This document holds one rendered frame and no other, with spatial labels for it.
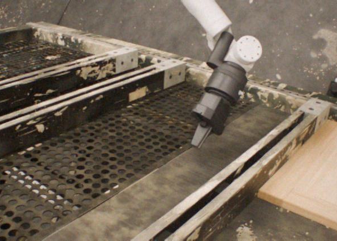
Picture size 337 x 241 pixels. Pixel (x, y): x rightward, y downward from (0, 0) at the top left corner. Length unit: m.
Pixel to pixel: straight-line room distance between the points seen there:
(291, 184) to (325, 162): 0.16
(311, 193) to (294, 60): 1.51
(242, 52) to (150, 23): 1.91
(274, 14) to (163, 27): 0.76
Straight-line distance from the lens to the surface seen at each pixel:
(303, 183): 0.94
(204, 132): 0.97
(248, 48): 1.00
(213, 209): 0.71
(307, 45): 2.37
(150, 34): 2.81
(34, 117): 1.03
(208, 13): 1.03
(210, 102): 0.96
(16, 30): 2.06
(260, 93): 1.35
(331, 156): 1.08
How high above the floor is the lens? 2.14
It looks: 57 degrees down
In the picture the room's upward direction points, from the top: 64 degrees counter-clockwise
